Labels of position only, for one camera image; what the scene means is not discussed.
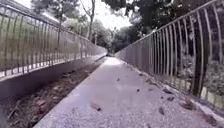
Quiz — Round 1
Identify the row of trees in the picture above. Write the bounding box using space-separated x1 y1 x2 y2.
31 0 224 56

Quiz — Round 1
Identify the metal railing on concrete wall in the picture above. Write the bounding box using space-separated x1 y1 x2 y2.
0 0 108 100

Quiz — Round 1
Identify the grey concrete path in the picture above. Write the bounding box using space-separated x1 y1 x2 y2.
32 56 224 128

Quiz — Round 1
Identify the tall metal bar railing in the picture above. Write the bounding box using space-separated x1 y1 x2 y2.
114 0 224 111

